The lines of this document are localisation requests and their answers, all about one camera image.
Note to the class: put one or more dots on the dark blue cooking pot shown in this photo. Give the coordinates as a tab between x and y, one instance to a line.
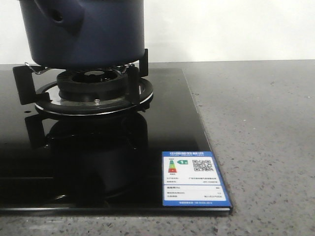
82	34

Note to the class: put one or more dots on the black gas burner head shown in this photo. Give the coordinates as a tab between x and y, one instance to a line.
90	85

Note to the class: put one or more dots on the blue energy label sticker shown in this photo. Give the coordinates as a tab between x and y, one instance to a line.
192	179

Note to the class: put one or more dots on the black glass gas stove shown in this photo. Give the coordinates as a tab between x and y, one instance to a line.
110	165

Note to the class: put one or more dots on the black burner pot support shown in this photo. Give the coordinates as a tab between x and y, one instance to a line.
138	95

